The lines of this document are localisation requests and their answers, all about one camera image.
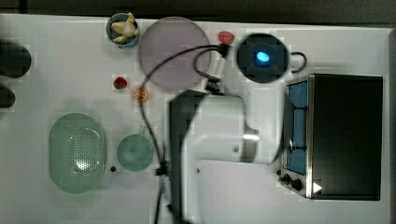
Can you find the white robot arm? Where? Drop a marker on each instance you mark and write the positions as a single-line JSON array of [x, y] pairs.
[[240, 121]]

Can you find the green oval strainer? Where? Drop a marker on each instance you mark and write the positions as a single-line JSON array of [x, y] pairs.
[[77, 153]]

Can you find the orange slice toy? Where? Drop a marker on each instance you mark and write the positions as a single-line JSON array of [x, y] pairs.
[[140, 94]]

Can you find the large red strawberry toy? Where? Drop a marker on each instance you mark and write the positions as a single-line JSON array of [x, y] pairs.
[[225, 37]]

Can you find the small dark red strawberry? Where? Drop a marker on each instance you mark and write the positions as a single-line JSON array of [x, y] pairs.
[[120, 83]]

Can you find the peeled banana toy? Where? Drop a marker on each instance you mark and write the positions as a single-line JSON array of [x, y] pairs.
[[126, 29]]

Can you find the blue bowl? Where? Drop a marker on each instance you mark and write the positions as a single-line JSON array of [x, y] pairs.
[[129, 43]]

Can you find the black toaster oven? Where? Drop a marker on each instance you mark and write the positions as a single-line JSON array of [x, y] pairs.
[[332, 137]]

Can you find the large black cylinder cup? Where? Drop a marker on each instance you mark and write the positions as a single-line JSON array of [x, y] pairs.
[[15, 60]]

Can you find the small black cylinder cup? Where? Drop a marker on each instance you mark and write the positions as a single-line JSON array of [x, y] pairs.
[[7, 97]]

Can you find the teal pot with handle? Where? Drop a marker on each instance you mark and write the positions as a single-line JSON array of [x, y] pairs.
[[135, 152]]

